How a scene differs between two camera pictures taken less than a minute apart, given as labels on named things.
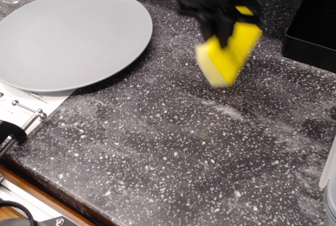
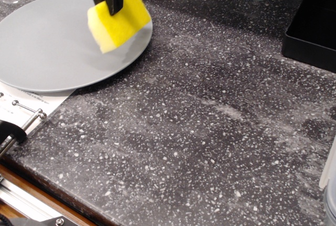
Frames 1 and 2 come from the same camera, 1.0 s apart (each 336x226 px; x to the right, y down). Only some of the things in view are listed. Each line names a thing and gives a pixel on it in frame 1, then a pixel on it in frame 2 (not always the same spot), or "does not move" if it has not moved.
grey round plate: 71,40 does not move
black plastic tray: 310,36 does not move
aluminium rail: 40,211 does not move
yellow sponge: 221,67 to 108,31
